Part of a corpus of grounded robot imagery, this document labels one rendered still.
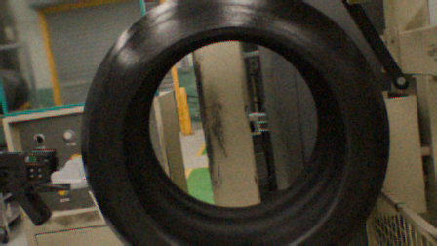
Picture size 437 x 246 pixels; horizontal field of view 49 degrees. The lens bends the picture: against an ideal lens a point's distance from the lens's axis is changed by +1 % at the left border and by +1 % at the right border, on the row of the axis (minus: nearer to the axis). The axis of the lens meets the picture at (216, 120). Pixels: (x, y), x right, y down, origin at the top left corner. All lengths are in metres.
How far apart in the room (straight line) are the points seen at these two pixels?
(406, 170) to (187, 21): 0.70
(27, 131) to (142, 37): 1.03
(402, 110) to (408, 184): 0.19
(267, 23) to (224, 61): 0.42
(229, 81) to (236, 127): 0.12
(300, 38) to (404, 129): 0.50
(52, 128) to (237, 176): 0.78
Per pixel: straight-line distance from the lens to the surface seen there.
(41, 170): 1.04
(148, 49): 0.85
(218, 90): 1.25
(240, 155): 1.27
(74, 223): 1.79
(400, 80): 1.25
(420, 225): 0.97
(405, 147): 1.27
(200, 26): 0.84
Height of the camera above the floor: 1.34
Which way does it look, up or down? 7 degrees down
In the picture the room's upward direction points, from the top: 8 degrees counter-clockwise
